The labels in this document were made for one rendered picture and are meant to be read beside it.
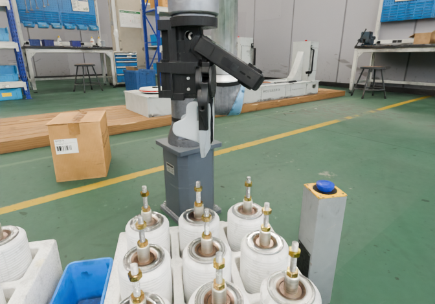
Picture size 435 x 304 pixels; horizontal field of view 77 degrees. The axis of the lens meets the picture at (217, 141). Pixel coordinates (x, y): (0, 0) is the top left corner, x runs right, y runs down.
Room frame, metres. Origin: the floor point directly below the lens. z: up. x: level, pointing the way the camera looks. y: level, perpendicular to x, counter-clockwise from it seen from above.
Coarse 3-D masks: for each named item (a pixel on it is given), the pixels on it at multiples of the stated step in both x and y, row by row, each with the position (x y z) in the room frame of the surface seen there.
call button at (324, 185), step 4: (320, 180) 0.58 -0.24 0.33; (324, 180) 0.58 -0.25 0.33; (328, 180) 0.58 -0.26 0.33; (316, 184) 0.57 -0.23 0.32; (320, 184) 0.56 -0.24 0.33; (324, 184) 0.56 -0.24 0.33; (328, 184) 0.56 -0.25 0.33; (332, 184) 0.56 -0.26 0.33; (320, 188) 0.56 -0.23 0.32; (324, 188) 0.55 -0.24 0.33; (328, 188) 0.55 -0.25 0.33; (332, 188) 0.55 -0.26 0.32
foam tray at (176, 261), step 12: (120, 240) 0.56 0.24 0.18; (120, 252) 0.52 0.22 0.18; (240, 252) 0.52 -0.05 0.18; (180, 264) 0.48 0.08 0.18; (288, 264) 0.48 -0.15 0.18; (180, 276) 0.45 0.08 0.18; (108, 288) 0.42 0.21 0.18; (180, 288) 0.42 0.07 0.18; (108, 300) 0.39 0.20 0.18; (120, 300) 0.40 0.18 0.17; (180, 300) 0.39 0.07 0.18; (252, 300) 0.39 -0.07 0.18
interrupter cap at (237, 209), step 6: (234, 204) 0.60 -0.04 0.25; (240, 204) 0.60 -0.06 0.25; (252, 204) 0.60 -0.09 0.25; (234, 210) 0.58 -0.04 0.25; (240, 210) 0.58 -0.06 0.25; (252, 210) 0.58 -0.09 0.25; (258, 210) 0.58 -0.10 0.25; (240, 216) 0.55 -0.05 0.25; (246, 216) 0.55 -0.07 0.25; (252, 216) 0.55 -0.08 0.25; (258, 216) 0.55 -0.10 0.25
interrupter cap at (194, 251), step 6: (198, 240) 0.47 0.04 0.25; (216, 240) 0.47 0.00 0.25; (192, 246) 0.45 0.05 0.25; (198, 246) 0.45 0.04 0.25; (216, 246) 0.45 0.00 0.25; (222, 246) 0.45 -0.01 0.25; (192, 252) 0.43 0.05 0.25; (198, 252) 0.43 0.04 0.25; (222, 252) 0.43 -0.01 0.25; (192, 258) 0.41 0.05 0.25; (198, 258) 0.41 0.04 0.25; (204, 258) 0.41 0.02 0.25; (210, 258) 0.41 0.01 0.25
